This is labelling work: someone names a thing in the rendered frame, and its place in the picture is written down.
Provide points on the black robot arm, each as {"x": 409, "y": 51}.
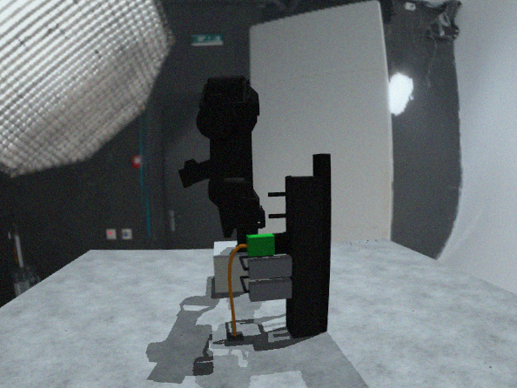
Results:
{"x": 228, "y": 113}

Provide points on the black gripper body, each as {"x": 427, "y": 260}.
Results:
{"x": 230, "y": 181}

